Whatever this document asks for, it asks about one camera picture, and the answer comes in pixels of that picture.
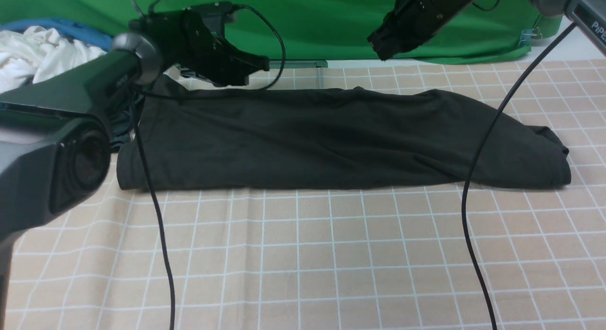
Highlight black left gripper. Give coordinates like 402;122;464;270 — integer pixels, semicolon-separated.
128;10;270;87

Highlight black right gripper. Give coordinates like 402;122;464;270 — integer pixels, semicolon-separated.
367;0;474;61

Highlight dark gray long-sleeved shirt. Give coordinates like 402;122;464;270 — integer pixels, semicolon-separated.
116;74;572;191

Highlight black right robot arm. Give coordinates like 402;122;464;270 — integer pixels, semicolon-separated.
367;0;606;61

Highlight green metal base bar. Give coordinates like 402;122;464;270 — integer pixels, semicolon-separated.
270;60;328;69

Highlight green backdrop cloth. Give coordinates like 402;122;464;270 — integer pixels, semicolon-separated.
0;0;562;65

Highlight metal binder clip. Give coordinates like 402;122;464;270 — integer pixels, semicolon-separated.
518;27;543;47

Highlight dark teal crumpled garment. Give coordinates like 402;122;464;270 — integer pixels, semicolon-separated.
110;95;145;153

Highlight blue crumpled garment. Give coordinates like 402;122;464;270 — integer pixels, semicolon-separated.
0;18;113;52

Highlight white crumpled garment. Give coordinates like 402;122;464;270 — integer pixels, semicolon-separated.
0;26;106;93

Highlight beige checkered tablecloth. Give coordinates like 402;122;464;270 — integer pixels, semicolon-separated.
5;59;606;330

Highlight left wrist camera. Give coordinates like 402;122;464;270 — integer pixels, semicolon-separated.
190;1;237;34

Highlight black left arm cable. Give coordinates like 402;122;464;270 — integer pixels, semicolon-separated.
128;0;286;330

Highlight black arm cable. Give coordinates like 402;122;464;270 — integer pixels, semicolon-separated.
128;0;286;330
462;0;580;330

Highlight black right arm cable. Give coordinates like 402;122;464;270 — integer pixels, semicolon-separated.
462;0;580;330

